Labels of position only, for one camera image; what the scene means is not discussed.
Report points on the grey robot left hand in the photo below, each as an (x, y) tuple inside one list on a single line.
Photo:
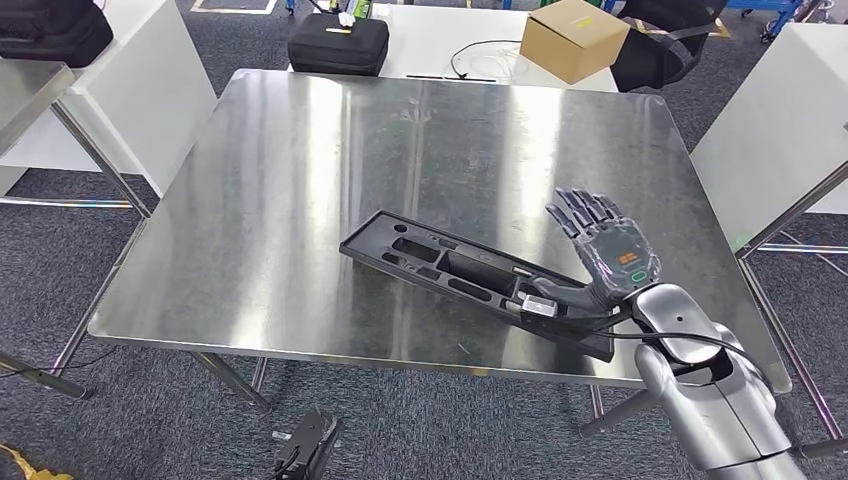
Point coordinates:
[(308, 444)]

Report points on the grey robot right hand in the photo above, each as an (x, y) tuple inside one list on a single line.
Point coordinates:
[(616, 258)]

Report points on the black plastic frame part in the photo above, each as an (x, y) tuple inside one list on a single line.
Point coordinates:
[(361, 245)]

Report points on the stainless steel workbench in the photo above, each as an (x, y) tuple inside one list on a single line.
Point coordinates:
[(265, 199)]

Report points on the white plastic strip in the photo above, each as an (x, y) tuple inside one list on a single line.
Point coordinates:
[(281, 436)]

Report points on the stainless steel table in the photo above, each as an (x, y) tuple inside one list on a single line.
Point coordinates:
[(26, 99), (795, 209)]

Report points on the white partition board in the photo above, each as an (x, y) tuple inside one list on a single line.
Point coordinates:
[(768, 132), (152, 86)]

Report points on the black office chair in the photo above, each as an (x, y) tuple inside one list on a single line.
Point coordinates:
[(656, 60)]

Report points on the brown cardboard box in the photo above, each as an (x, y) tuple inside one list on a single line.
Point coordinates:
[(570, 46)]

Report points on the crumpled yellow tape piece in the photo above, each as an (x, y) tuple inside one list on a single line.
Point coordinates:
[(26, 470)]

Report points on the black zip case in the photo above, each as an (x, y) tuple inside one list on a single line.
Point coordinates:
[(338, 50)]

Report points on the black bag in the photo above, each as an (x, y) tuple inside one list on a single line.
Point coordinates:
[(53, 33)]

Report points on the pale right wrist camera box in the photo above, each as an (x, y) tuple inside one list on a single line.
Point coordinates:
[(540, 307)]

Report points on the blue steel frame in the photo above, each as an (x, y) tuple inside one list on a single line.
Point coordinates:
[(768, 5)]

